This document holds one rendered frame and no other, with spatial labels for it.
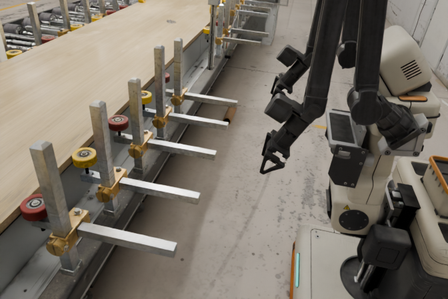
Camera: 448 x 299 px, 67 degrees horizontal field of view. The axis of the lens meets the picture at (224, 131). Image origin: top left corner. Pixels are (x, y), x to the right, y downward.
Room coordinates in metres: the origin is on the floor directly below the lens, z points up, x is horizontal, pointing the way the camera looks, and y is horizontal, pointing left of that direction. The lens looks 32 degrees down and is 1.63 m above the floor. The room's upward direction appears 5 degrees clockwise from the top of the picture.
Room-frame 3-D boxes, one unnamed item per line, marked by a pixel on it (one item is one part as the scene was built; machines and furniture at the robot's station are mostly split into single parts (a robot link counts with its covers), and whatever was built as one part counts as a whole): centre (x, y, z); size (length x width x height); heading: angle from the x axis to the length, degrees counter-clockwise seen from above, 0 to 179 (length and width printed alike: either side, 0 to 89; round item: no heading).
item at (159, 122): (1.40, 0.30, 0.81); 0.14 x 0.06 x 0.05; 171
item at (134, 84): (1.13, 0.34, 0.88); 0.04 x 0.04 x 0.48; 81
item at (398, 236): (0.95, -0.56, 0.68); 0.28 x 0.27 x 0.25; 171
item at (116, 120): (1.18, 0.43, 0.85); 0.08 x 0.08 x 0.11
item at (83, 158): (0.94, 0.47, 0.85); 0.08 x 0.08 x 0.11
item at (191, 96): (1.64, 0.16, 0.80); 0.43 x 0.03 x 0.04; 81
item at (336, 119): (1.03, -0.44, 0.99); 0.28 x 0.16 x 0.22; 171
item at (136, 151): (1.15, 0.34, 0.82); 0.14 x 0.06 x 0.05; 171
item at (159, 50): (1.37, 0.30, 0.93); 0.04 x 0.04 x 0.48; 81
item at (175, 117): (1.40, 0.20, 0.81); 0.43 x 0.03 x 0.04; 81
